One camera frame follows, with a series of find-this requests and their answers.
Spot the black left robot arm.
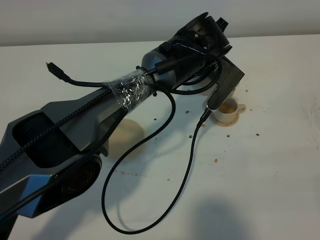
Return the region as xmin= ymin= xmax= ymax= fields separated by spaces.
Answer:
xmin=0 ymin=13 xmax=231 ymax=240

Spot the black camera cable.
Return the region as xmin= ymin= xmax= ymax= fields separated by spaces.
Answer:
xmin=101 ymin=56 xmax=223 ymax=238

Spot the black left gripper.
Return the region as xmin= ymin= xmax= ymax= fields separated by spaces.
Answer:
xmin=174 ymin=12 xmax=232 ymax=58

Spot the near beige cup saucer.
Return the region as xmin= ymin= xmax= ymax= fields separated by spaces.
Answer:
xmin=209 ymin=114 xmax=240 ymax=127

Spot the near beige teacup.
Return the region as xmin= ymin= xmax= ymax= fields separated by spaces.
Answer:
xmin=213 ymin=98 xmax=247 ymax=123

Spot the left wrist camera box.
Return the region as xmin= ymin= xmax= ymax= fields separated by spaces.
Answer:
xmin=202 ymin=56 xmax=245 ymax=112

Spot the beige teapot saucer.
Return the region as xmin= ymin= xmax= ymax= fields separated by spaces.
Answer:
xmin=108 ymin=119 xmax=145 ymax=160

